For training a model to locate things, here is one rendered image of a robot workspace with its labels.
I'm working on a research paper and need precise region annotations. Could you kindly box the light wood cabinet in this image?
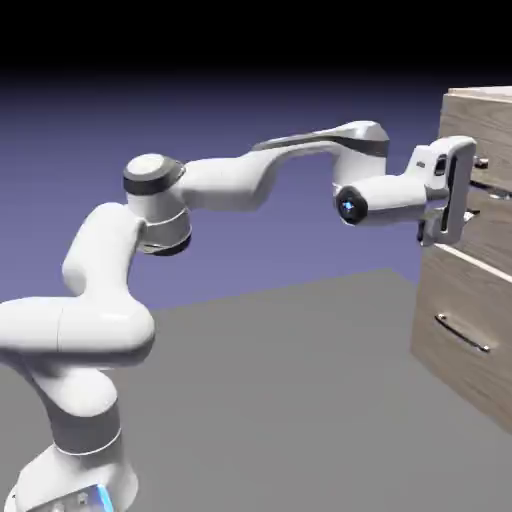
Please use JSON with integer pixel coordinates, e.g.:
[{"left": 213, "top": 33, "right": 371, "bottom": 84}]
[{"left": 409, "top": 84, "right": 512, "bottom": 436}]

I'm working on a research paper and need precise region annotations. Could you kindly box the wood drawer front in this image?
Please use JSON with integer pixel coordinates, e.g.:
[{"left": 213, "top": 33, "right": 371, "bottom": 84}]
[
  {"left": 410, "top": 243, "right": 512, "bottom": 436},
  {"left": 437, "top": 93, "right": 512, "bottom": 278}
]

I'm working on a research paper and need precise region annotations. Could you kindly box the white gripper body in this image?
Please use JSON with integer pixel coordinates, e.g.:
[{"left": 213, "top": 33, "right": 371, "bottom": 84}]
[{"left": 418, "top": 135, "right": 478, "bottom": 247}]

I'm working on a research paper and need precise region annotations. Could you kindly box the silver metal drawer handle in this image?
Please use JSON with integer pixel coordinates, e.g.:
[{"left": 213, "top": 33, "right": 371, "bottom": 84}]
[
  {"left": 469, "top": 180, "right": 512, "bottom": 201},
  {"left": 434, "top": 312, "right": 492, "bottom": 354}
]

